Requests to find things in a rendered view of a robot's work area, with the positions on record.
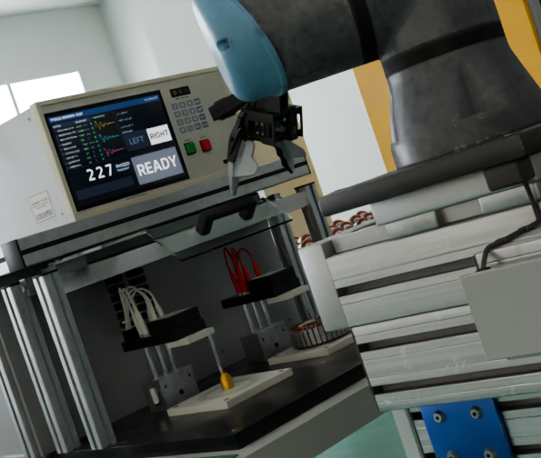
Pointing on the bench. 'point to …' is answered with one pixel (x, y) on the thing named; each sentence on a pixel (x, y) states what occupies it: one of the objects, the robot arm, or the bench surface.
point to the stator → (313, 333)
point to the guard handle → (245, 206)
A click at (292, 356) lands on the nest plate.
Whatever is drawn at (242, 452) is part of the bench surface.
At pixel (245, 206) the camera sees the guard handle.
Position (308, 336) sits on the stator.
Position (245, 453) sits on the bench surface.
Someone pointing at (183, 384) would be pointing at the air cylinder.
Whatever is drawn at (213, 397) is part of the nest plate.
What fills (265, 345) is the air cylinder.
